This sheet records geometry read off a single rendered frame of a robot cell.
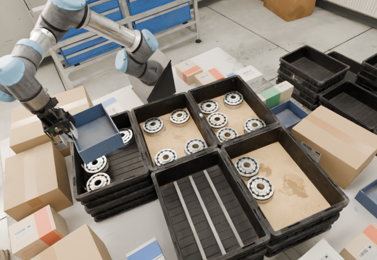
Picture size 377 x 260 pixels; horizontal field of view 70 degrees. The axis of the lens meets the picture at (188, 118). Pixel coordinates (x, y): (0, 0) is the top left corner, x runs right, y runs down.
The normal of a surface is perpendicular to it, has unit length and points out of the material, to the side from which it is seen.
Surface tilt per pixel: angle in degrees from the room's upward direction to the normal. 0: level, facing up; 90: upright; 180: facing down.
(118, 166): 0
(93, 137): 1
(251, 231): 0
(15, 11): 90
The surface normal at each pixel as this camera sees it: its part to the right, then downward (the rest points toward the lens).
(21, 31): 0.51, 0.58
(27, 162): -0.11, -0.70
